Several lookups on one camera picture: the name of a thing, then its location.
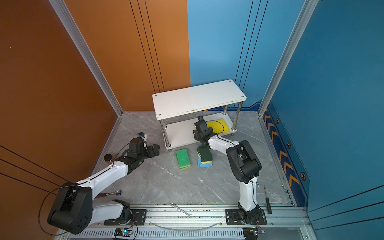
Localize aluminium front rail frame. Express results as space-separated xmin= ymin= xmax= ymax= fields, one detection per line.
xmin=56 ymin=204 xmax=317 ymax=240

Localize green yellow wavy sponge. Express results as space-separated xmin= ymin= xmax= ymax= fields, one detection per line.
xmin=197 ymin=146 xmax=213 ymax=162

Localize left aluminium corner post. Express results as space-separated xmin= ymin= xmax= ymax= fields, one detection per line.
xmin=49 ymin=0 xmax=123 ymax=117

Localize black handled screwdriver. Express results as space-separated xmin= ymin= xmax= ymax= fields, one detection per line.
xmin=263 ymin=185 xmax=272 ymax=214

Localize right aluminium corner post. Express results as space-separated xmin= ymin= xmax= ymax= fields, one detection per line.
xmin=258 ymin=0 xmax=319 ymax=117

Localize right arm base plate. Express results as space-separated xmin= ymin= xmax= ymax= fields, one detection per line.
xmin=225 ymin=208 xmax=268 ymax=226

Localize aluminium corner post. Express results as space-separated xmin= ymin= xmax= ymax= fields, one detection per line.
xmin=49 ymin=0 xmax=123 ymax=117
xmin=258 ymin=0 xmax=319 ymax=117

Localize right circuit board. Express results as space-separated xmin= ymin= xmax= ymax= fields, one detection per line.
xmin=243 ymin=228 xmax=260 ymax=240

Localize blue sponge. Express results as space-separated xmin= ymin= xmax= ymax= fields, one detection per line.
xmin=198 ymin=159 xmax=212 ymax=168

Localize brown jar black lid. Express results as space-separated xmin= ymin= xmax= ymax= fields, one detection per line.
xmin=103 ymin=154 xmax=113 ymax=162

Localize white two-tier shelf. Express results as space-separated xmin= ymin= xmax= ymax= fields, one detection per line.
xmin=152 ymin=80 xmax=247 ymax=151

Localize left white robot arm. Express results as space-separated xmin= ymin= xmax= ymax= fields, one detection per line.
xmin=47 ymin=133 xmax=160 ymax=234

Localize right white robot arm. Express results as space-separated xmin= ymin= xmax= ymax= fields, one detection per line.
xmin=193 ymin=116 xmax=264 ymax=225

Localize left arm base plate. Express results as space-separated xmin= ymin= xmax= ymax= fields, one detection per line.
xmin=104 ymin=209 xmax=147 ymax=226

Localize circuit board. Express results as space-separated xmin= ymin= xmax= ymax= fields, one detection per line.
xmin=243 ymin=228 xmax=260 ymax=240
xmin=114 ymin=228 xmax=134 ymax=238

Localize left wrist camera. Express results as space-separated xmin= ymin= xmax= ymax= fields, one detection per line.
xmin=137 ymin=132 xmax=148 ymax=141

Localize left circuit board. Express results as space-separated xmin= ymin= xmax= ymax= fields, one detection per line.
xmin=114 ymin=228 xmax=134 ymax=238

